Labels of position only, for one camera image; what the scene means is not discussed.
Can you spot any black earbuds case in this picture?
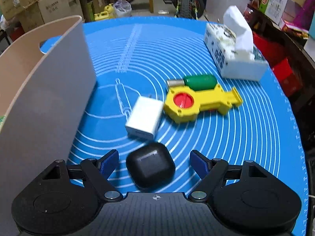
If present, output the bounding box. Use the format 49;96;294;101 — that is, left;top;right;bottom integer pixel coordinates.
125;142;176;191

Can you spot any yellow toy with red dial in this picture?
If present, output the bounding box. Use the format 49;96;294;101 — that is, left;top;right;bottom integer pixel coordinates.
163;84;243;124

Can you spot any beige plastic storage basket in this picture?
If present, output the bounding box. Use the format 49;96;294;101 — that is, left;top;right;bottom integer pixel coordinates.
1;16;96;235

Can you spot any white charger adapter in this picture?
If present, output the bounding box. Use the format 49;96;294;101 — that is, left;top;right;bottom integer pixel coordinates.
125;96;164;140

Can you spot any green bottle silver cap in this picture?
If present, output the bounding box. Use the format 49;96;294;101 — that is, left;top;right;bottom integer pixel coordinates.
166;74;217;91

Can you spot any red gift box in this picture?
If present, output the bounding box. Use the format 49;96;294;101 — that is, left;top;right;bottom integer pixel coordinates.
253;32;302;97

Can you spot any white printed tissue box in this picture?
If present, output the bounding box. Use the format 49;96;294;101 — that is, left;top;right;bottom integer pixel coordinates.
204;5;269;82

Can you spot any blue silicone baking mat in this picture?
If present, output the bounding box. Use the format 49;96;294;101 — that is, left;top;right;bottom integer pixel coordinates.
39;15;310;236

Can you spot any yellow detergent jug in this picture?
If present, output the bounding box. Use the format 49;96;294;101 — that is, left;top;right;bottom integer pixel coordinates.
94;3;115;21

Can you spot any large cardboard box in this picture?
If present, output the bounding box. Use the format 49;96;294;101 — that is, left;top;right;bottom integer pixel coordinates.
17;0;83;32

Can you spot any green white carton box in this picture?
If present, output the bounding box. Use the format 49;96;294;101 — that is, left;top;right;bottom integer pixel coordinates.
259;0;288;25

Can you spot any white plastic bag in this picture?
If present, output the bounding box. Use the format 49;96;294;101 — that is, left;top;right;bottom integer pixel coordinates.
113;0;132;18

